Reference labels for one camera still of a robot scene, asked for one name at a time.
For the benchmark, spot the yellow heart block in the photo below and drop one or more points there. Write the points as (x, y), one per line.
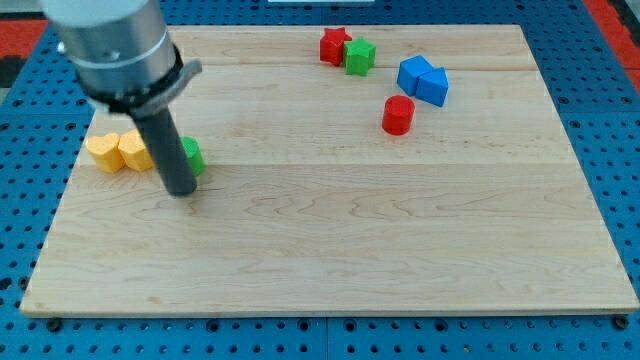
(105, 152)

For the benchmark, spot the yellow hexagon block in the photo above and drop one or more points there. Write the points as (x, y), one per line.
(134, 152)

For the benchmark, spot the blue triangle block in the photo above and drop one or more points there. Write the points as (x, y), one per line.
(433, 86)

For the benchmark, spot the blue cube block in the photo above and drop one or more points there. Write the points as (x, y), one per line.
(409, 72)

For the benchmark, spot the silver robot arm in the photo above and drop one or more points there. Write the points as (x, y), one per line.
(126, 63)

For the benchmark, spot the wooden board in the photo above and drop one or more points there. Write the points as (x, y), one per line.
(307, 207)

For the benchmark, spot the red cylinder block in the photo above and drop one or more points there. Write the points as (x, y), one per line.
(398, 115)

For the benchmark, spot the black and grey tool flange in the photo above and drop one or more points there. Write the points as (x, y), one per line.
(150, 99)

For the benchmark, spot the green star block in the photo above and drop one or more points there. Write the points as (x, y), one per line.
(359, 56)

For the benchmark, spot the green cylinder block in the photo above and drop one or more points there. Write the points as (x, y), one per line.
(194, 155)

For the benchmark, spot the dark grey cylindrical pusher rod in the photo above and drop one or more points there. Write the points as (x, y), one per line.
(165, 148)

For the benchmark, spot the red star block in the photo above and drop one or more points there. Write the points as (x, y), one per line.
(331, 45)

